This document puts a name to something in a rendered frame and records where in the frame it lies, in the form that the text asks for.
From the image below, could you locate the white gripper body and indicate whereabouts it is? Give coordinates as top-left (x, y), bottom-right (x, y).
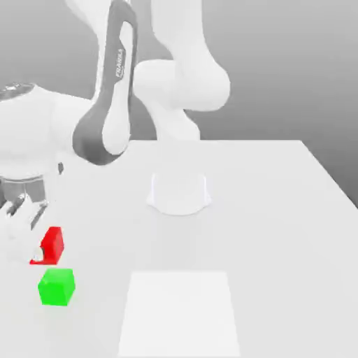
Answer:
top-left (0, 195), bottom-right (50, 262)

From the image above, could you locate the small red cube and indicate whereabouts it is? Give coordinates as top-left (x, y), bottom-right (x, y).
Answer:
top-left (29, 226), bottom-right (66, 266)

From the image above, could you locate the small green cube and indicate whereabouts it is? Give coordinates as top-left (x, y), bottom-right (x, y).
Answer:
top-left (37, 268), bottom-right (77, 308)

